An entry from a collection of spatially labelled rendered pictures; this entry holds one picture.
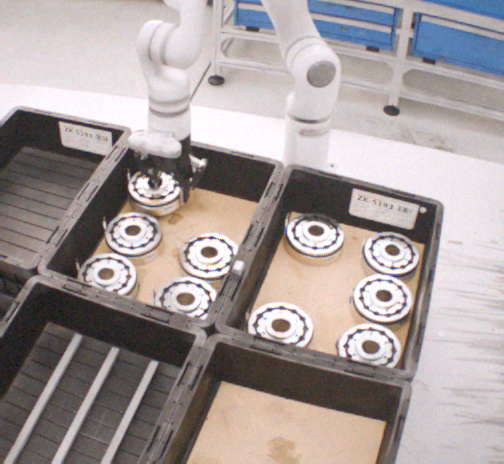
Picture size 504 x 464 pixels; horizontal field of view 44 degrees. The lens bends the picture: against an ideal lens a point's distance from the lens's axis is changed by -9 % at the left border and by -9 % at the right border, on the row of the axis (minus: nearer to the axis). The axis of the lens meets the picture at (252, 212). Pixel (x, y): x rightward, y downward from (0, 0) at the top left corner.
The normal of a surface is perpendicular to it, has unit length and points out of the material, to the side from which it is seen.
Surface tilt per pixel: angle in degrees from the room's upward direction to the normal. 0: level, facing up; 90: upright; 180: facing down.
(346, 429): 0
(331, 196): 90
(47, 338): 0
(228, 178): 90
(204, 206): 0
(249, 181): 90
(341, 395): 90
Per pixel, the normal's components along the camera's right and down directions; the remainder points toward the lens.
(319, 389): -0.30, 0.64
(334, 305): 0.05, -0.73
